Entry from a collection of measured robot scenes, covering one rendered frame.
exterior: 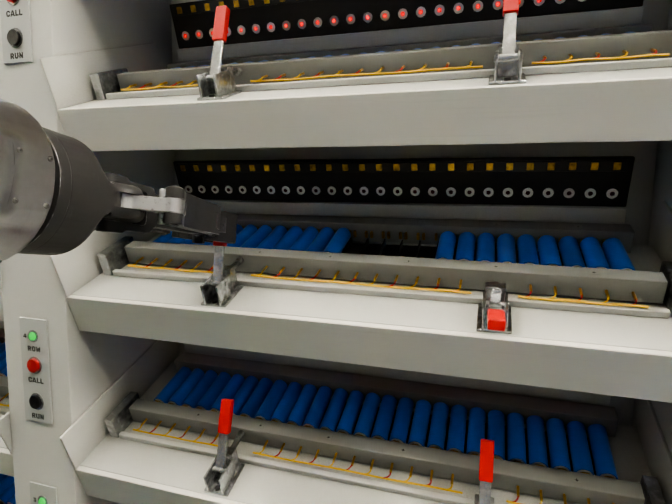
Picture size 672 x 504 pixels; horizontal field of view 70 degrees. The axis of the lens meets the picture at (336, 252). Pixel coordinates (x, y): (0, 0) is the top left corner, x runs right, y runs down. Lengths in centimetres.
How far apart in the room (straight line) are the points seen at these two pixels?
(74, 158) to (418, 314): 30
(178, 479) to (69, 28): 50
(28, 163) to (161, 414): 43
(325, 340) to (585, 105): 29
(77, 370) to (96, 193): 35
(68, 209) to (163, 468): 38
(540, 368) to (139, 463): 45
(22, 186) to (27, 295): 38
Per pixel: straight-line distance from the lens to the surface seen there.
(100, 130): 57
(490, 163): 55
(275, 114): 46
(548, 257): 51
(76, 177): 31
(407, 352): 44
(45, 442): 69
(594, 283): 48
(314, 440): 56
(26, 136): 29
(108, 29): 68
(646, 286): 49
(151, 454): 64
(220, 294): 49
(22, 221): 28
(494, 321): 36
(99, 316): 59
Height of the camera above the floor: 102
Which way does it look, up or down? 7 degrees down
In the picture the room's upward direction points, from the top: 1 degrees clockwise
